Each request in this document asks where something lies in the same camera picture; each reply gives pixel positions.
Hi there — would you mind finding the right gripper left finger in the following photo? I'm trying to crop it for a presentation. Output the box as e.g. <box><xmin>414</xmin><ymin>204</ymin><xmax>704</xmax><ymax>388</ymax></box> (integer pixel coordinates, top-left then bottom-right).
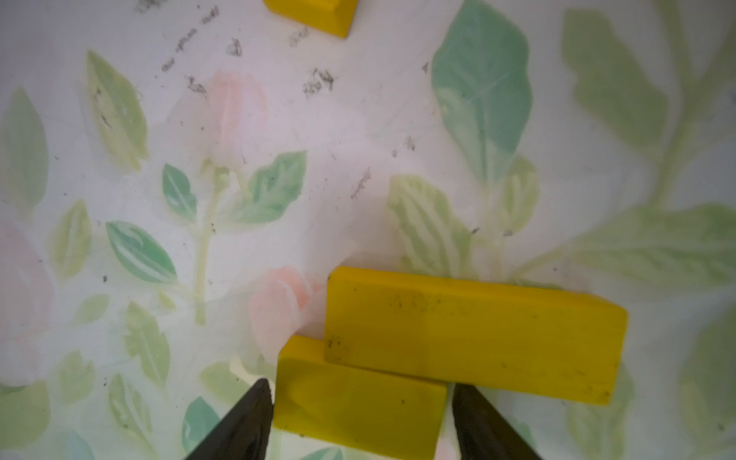
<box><xmin>186</xmin><ymin>378</ymin><xmax>273</xmax><ymax>460</ymax></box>

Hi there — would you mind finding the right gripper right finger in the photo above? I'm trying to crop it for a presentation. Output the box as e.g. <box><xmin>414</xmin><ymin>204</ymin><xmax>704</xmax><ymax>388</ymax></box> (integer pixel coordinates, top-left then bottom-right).
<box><xmin>452</xmin><ymin>383</ymin><xmax>542</xmax><ymax>460</ymax></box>

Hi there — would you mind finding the yellow long block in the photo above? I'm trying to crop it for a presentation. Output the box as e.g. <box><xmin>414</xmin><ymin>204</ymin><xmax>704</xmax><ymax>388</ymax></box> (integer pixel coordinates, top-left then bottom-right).
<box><xmin>325</xmin><ymin>266</ymin><xmax>628</xmax><ymax>404</ymax></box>
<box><xmin>273</xmin><ymin>335</ymin><xmax>448</xmax><ymax>459</ymax></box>

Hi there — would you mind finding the yellow small block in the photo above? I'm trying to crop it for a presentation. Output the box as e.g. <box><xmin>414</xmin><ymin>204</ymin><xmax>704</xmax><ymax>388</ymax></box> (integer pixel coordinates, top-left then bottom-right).
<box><xmin>264</xmin><ymin>0</ymin><xmax>358</xmax><ymax>38</ymax></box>

